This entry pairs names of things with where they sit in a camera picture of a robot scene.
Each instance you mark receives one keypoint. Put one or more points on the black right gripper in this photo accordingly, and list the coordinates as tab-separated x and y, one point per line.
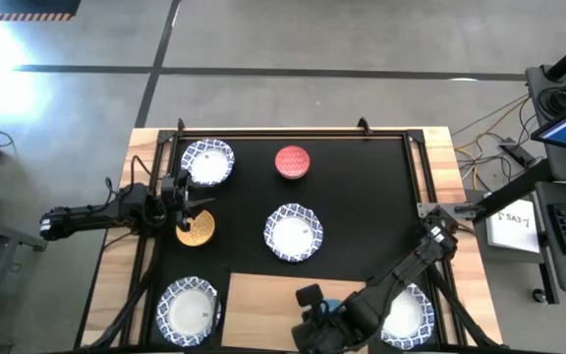
320	332

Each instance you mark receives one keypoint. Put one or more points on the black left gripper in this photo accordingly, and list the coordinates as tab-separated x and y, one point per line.
183	216

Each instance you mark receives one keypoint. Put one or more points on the yellow bowl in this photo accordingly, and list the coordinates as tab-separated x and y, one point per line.
202	232

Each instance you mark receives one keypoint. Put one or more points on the blue white patterned paper plate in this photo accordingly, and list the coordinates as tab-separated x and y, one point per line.
210	164
411	314
293	233
185	312

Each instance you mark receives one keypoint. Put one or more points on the red zigzag bowl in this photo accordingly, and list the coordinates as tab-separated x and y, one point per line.
292	162

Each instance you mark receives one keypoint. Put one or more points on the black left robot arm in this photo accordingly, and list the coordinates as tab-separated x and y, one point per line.
91	216

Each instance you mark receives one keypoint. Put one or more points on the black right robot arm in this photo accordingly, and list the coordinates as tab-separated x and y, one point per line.
411	260

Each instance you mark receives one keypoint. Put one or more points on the wooden shelf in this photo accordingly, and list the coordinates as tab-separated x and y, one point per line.
258	310

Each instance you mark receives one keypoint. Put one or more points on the grey metal mounting plate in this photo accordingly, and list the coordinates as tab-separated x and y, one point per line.
428	209

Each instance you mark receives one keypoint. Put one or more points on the black caster wheel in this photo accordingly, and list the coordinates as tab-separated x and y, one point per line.
538	295

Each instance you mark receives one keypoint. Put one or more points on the white paper sign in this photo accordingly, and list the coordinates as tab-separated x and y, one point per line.
514	223

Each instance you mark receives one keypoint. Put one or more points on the black support beam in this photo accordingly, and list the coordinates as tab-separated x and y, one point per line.
519	186

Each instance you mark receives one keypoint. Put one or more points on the striped edge floor mat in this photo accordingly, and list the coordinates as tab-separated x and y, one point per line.
22	9

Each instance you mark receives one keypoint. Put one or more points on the black power strip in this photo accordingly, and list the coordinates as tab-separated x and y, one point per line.
518	155

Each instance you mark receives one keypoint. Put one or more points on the black frame clamp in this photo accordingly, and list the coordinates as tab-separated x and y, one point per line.
181	125
363	124

